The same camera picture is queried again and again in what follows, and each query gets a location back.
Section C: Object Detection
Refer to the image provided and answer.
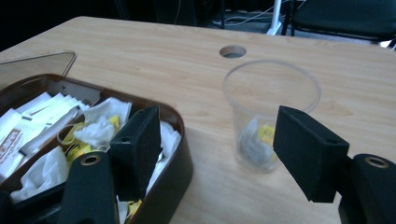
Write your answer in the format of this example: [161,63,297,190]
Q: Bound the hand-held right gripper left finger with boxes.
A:
[109,105,163,203]

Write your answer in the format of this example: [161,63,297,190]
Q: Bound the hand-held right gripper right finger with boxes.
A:
[272,105,350,203]

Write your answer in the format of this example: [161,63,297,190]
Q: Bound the square metal compartment box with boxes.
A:
[0,73,194,224]

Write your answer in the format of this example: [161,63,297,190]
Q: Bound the pile of tea bags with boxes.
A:
[10,96,182,224]

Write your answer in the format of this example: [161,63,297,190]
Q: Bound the white yellow-tagged tea bag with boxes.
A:
[238,119,280,171]

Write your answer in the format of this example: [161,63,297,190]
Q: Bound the clear plastic cup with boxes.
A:
[222,59,322,175]

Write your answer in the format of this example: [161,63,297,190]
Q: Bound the clear box lid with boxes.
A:
[0,50,78,91]

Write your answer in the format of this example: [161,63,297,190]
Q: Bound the stack of white sugar packets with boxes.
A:
[0,91,92,185]

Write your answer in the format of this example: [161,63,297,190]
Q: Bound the black folding chair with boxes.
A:
[281,0,396,43]

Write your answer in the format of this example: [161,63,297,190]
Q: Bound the white desk frame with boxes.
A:
[265,0,284,36]

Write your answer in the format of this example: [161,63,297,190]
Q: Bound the white floor cable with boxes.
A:
[223,4,276,27]

